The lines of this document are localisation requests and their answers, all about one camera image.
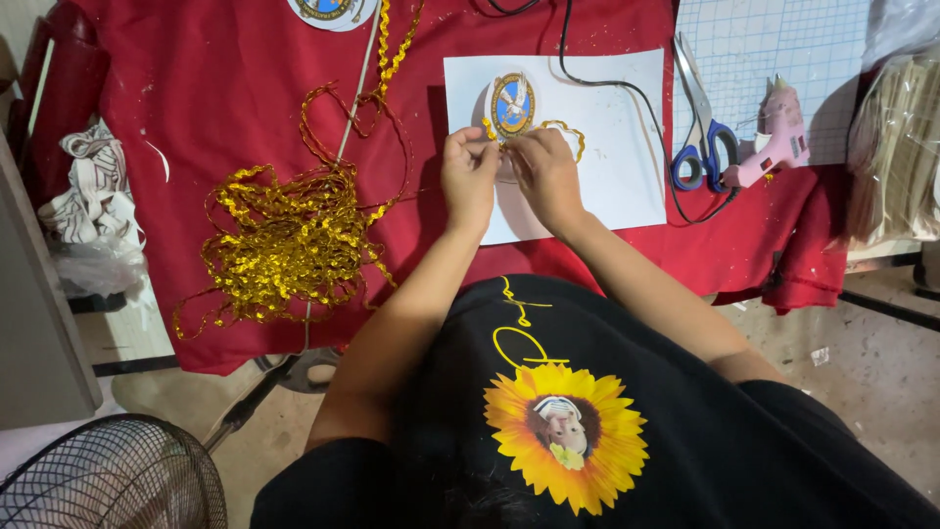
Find person's left hand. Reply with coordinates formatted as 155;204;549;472
440;126;505;229

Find person's right hand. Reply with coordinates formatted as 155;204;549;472
502;128;586;236

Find round emblem badge cutout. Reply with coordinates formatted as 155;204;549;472
483;71;539;144

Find gold ric-rac trim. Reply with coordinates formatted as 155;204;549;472
172;0;587;342

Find white paper sheet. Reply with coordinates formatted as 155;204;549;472
443;48;668;246

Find thin wooden stick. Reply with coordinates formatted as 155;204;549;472
303;0;384;354

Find stack of round emblem cutouts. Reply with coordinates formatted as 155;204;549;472
286;0;378;32

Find pink hot glue gun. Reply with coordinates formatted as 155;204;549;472
723;73;811;189

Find white grid cutting mat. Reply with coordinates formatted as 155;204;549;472
672;0;873;167

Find red tablecloth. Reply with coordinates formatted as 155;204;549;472
29;0;853;377

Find black sunflower print shirt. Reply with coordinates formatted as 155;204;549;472
250;274;940;529

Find clear bag of sticks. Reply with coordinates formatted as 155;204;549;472
845;46;940;248

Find heap of striped white cloth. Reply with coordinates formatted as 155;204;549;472
38;121;148;247

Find clear plastic bag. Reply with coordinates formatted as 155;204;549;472
50;235;149;301

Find dark red chair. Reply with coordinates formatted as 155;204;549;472
7;0;111;185

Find black power cable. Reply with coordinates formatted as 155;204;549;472
488;0;743;225

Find blue-handled scissors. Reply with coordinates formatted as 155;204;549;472
669;31;741;193

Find black wire fan guard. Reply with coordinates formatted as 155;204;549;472
0;413;229;529

